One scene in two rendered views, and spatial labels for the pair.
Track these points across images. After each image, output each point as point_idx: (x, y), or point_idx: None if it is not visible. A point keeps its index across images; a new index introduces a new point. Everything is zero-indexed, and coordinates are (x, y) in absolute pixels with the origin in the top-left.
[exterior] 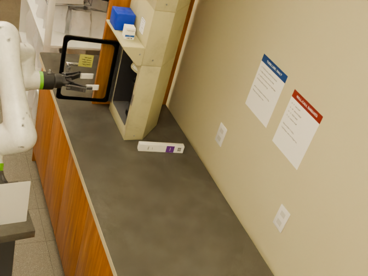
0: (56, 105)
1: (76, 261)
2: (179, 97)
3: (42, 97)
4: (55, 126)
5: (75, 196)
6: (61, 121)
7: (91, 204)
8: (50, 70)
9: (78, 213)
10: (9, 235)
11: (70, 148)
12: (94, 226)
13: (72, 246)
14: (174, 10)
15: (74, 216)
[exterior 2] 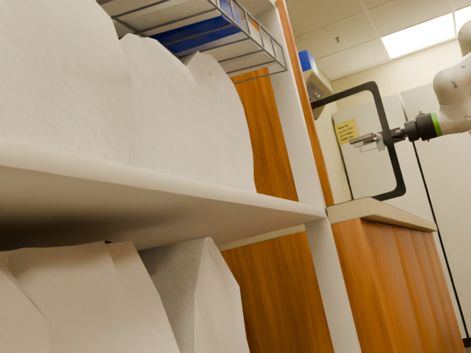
0: (406, 216)
1: (453, 348)
2: None
3: (397, 326)
4: (411, 284)
5: (430, 284)
6: (411, 219)
7: (427, 223)
8: (419, 112)
9: (434, 292)
10: None
11: (418, 221)
12: (429, 252)
13: (451, 352)
14: None
15: (439, 312)
